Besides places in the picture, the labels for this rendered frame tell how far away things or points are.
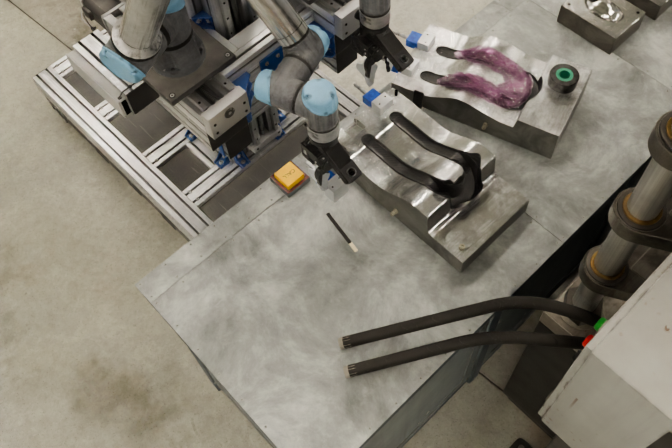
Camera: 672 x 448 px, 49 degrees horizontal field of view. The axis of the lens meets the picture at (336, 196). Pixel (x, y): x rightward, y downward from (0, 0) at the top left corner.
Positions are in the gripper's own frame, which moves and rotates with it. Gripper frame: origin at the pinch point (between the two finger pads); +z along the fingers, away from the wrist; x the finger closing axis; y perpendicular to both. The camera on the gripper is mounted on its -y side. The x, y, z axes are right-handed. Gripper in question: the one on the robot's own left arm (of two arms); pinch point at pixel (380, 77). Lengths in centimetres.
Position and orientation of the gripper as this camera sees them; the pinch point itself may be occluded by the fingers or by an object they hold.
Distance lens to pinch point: 199.9
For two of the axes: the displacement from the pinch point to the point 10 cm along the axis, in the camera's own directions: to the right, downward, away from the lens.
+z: 0.5, 5.1, 8.6
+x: -7.3, 6.1, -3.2
